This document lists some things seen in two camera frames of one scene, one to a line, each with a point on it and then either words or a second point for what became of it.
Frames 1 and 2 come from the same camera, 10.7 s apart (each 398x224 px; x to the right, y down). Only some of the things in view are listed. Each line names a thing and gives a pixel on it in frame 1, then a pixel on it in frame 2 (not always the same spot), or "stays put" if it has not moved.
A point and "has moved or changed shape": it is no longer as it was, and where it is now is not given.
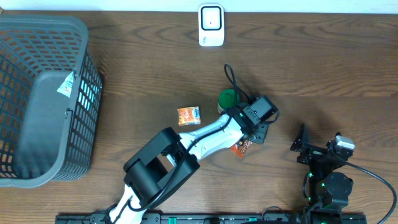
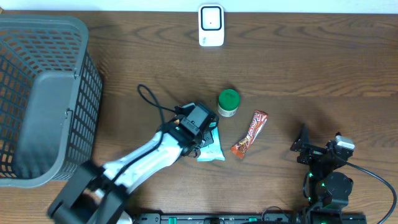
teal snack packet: [66, 86] has moved or changed shape
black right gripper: [301, 144] stays put
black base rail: [222, 218] stays put
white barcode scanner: [211, 25] stays put
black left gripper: [263, 130] to [208, 137]
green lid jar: [226, 99] stays put
